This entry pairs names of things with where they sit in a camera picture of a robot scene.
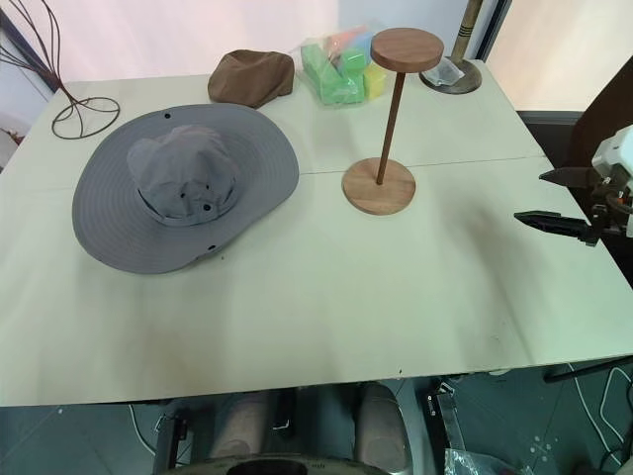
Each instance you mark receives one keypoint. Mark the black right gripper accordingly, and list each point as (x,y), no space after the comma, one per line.
(609,198)

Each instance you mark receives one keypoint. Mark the grey wide-brim sun hat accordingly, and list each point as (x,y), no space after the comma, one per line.
(163,163)

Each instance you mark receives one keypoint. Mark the round base with pole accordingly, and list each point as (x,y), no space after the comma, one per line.
(457,74)

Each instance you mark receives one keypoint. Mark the wooden hat stand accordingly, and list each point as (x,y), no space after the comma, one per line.
(390,114)

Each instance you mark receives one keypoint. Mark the brown cloth cap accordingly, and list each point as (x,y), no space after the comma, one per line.
(249,74)

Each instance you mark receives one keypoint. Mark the dark brown board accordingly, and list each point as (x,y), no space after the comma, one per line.
(605,109)

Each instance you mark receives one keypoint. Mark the small clear plastic bag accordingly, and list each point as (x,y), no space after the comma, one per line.
(444,73)

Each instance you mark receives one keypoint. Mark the black bar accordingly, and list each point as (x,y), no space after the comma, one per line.
(588,371)

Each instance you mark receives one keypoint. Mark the yellow foam block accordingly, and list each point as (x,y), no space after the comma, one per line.
(377,79)

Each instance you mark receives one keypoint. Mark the metal table leg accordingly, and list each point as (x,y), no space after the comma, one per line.
(445,415)
(170,440)

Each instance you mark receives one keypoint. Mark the blue foam block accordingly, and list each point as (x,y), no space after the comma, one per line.
(365,42)

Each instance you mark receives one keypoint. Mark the clear bag of foam blocks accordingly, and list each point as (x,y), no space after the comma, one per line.
(336,74)

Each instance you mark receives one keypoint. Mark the green foam block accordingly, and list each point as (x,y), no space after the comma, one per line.
(326,79)

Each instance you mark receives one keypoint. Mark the orange foam block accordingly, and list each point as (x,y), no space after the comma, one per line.
(340,39)

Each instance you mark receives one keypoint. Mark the crumpled clear plastic sheet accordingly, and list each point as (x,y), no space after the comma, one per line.
(479,462)

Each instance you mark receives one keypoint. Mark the dark rounded grey shape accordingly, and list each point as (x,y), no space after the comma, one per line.
(242,425)
(383,420)

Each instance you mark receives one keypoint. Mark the dark round robot body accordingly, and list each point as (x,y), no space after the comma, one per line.
(287,466)

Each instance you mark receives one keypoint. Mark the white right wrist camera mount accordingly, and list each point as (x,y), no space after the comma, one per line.
(615,148)

